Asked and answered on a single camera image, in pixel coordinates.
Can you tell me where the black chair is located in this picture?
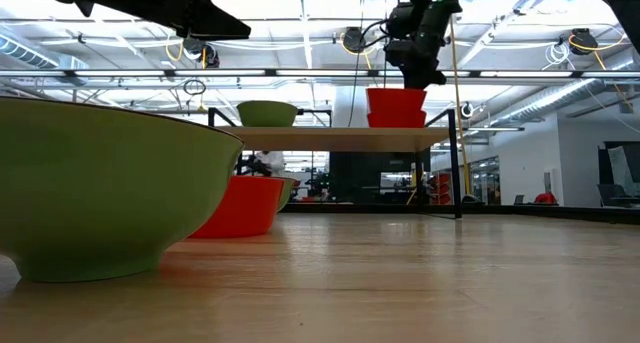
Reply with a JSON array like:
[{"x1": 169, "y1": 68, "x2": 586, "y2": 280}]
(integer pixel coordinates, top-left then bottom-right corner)
[{"x1": 597, "y1": 141, "x2": 640, "y2": 208}]

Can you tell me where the long black cable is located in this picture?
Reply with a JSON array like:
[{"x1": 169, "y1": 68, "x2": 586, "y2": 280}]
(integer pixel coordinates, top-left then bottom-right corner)
[{"x1": 347, "y1": 52, "x2": 364, "y2": 129}]

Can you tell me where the black metal table frame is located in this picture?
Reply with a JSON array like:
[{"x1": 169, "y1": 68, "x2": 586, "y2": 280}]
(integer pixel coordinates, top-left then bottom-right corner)
[{"x1": 279, "y1": 202, "x2": 640, "y2": 225}]

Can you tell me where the black ceiling cable reel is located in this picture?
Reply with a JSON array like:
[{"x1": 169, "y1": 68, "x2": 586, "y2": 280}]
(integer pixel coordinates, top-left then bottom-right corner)
[
  {"x1": 342, "y1": 26, "x2": 369, "y2": 55},
  {"x1": 568, "y1": 27, "x2": 600, "y2": 57},
  {"x1": 182, "y1": 36, "x2": 221, "y2": 69}
]

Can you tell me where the person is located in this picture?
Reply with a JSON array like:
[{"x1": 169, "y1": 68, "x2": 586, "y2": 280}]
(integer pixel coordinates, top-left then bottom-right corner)
[{"x1": 253, "y1": 151, "x2": 286, "y2": 178}]

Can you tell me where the dark cabinet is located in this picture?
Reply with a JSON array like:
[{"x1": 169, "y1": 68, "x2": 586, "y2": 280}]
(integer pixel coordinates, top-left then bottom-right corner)
[{"x1": 329, "y1": 151, "x2": 431, "y2": 204}]

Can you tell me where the long ceiling light bar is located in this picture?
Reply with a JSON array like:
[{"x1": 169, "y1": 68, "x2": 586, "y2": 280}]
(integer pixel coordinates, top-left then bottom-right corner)
[{"x1": 0, "y1": 68, "x2": 640, "y2": 80}]

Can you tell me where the yellow cable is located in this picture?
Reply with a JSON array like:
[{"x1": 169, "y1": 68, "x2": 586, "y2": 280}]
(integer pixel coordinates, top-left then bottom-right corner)
[{"x1": 448, "y1": 15, "x2": 474, "y2": 199}]

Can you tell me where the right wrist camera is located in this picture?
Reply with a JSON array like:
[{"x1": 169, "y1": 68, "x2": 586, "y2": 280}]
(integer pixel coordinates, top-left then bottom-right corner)
[{"x1": 385, "y1": 2, "x2": 419, "y2": 39}]

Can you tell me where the red shelving unit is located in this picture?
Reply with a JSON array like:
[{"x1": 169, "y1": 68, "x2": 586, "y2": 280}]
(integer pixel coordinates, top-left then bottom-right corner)
[{"x1": 428, "y1": 171, "x2": 452, "y2": 206}]

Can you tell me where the silver ventilation duct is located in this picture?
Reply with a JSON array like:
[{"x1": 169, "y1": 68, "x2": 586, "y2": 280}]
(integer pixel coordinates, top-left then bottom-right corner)
[
  {"x1": 0, "y1": 32, "x2": 89, "y2": 72},
  {"x1": 492, "y1": 77, "x2": 640, "y2": 129}
]

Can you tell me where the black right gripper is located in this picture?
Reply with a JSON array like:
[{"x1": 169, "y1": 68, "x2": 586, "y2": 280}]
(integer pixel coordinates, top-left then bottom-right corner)
[{"x1": 385, "y1": 0, "x2": 464, "y2": 90}]

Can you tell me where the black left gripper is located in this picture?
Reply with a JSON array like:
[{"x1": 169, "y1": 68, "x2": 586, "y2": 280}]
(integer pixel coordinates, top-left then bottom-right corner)
[{"x1": 74, "y1": 0, "x2": 251, "y2": 39}]

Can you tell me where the hanging black cable loop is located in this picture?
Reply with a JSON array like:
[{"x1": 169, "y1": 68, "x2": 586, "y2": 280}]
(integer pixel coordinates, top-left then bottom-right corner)
[{"x1": 182, "y1": 77, "x2": 207, "y2": 98}]

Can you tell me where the black metal stand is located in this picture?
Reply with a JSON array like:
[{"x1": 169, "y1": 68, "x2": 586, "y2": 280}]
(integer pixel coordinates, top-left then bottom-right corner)
[{"x1": 297, "y1": 107, "x2": 334, "y2": 129}]

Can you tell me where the red mini bowl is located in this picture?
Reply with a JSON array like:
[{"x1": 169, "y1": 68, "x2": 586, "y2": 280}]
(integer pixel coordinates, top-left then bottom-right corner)
[
  {"x1": 365, "y1": 87, "x2": 429, "y2": 115},
  {"x1": 367, "y1": 110, "x2": 428, "y2": 129},
  {"x1": 188, "y1": 175, "x2": 285, "y2": 240}
]

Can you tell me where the wooden shelf with black legs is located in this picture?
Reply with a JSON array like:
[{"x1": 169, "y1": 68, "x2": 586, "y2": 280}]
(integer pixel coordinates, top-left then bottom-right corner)
[{"x1": 205, "y1": 107, "x2": 464, "y2": 219}]

